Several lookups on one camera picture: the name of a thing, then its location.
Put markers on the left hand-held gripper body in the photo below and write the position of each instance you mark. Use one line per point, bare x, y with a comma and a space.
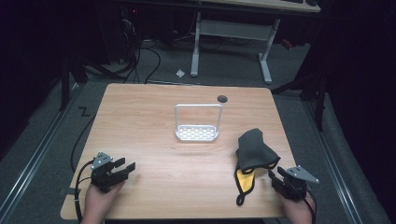
104, 179

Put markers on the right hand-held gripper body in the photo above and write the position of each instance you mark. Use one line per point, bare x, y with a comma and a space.
291, 188

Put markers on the grey and yellow cloth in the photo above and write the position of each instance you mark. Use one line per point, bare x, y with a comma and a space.
253, 147

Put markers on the person's right hand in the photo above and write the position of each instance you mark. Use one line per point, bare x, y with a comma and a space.
299, 210

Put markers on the person's left hand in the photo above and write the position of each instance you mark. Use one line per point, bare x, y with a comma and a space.
98, 202

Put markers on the grey tape piece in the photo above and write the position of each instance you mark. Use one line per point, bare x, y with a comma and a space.
73, 191

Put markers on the white metal rack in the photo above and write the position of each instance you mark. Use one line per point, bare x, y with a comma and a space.
196, 133

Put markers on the black metal stand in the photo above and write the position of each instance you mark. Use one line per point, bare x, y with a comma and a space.
320, 102
64, 84

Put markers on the black round table grommet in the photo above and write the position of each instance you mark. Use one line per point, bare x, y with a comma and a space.
222, 99

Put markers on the white paper scrap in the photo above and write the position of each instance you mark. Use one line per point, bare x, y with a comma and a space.
180, 73

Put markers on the small red object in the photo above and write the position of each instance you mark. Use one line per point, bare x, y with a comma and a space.
286, 44

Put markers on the white-legged desk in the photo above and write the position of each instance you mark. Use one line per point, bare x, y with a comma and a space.
236, 31

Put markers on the metal floor rail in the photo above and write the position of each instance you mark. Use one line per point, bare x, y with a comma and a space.
31, 161
339, 180

